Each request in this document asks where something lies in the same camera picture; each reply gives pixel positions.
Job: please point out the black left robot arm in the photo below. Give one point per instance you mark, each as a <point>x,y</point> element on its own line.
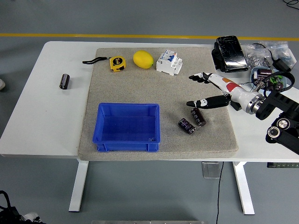
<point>8,210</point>

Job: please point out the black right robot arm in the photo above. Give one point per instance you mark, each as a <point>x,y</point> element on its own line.
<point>278,100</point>

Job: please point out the black power adapter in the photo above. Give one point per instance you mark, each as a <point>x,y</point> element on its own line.
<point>282,65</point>

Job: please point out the dark cylindrical battery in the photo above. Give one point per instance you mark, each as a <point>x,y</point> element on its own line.
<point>64,81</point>
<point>198,117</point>
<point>186,126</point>

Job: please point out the blue plastic box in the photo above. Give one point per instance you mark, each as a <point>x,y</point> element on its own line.
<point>127,126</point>

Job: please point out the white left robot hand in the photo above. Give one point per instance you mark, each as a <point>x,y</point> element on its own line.
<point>31,216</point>

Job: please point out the grey-brown mat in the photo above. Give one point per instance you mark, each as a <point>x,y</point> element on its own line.
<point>144,91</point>

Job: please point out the yellow lemon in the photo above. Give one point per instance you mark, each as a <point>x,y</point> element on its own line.
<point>143,59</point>

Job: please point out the small dark capacitor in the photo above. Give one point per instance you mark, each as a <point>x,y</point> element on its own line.
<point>276,86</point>

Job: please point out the yellow tape measure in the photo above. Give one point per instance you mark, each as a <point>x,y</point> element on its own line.
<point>117,63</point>

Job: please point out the clear plastic bag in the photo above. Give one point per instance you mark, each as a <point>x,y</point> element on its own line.
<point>281,50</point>

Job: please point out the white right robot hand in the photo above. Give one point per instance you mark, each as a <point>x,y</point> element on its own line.
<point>236,89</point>

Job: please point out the white shoe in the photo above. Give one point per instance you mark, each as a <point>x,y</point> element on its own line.
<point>2,84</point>

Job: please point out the green connector piece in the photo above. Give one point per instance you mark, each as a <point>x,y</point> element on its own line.
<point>272,81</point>

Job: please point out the black foot pedal device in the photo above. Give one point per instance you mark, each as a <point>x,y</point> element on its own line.
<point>231,52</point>

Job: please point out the large dark capacitor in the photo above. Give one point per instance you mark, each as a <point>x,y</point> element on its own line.
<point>265,72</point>

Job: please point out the white circuit breaker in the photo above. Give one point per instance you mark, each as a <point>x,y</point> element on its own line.
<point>168,63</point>

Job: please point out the clear bag of screws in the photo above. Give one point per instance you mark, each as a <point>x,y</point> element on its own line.
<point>254,58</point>

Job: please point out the metal bracket under table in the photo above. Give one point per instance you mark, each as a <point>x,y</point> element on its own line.
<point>211,170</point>

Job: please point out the white table leg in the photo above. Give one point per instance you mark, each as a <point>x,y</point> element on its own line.
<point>243,186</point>
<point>78,186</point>

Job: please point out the black desk control panel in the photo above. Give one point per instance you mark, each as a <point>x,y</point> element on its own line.
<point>282,165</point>

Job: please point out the light blue bowl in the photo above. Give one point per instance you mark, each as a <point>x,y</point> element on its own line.
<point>254,71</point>

